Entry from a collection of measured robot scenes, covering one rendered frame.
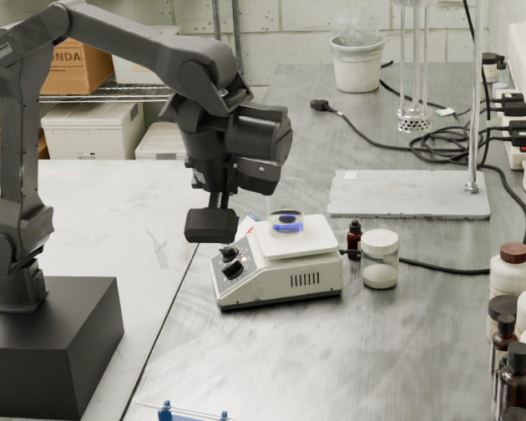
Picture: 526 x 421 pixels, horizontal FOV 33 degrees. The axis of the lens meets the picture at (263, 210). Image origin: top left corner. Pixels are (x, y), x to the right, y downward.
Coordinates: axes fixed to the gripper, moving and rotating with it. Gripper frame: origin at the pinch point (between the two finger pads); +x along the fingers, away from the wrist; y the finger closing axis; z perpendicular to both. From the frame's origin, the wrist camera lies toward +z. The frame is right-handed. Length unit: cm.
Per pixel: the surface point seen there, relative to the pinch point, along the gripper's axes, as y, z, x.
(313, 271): 5.3, 8.9, 25.5
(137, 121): 173, -91, 180
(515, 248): 6.4, 38.9, 20.4
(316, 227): 13.9, 8.6, 26.2
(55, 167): 48, -54, 53
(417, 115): 43, 25, 32
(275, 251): 6.9, 3.2, 22.3
